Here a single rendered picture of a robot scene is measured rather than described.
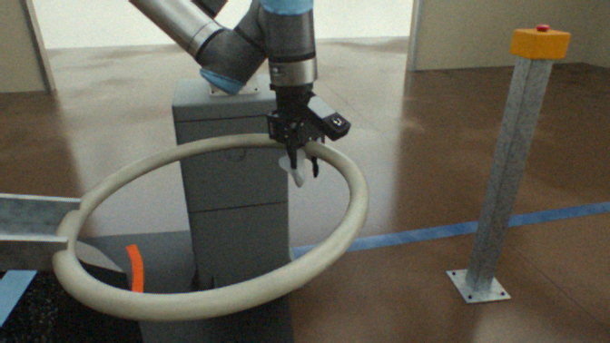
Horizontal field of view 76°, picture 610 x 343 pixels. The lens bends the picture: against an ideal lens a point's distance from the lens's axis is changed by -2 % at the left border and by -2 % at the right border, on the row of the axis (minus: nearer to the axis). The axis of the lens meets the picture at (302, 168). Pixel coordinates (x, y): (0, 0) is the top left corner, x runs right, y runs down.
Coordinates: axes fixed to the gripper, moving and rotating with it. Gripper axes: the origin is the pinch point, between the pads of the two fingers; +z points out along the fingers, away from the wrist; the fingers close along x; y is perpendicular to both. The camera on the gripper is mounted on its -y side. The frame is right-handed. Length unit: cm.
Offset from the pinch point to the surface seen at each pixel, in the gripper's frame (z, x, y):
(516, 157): 28, -91, -20
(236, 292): -7.8, 35.7, -20.1
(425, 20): 37, -499, 210
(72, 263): -7.6, 45.3, 1.6
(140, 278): 78, 7, 102
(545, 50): -11, -91, -22
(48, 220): -7.1, 43.3, 17.3
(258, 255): 67, -27, 58
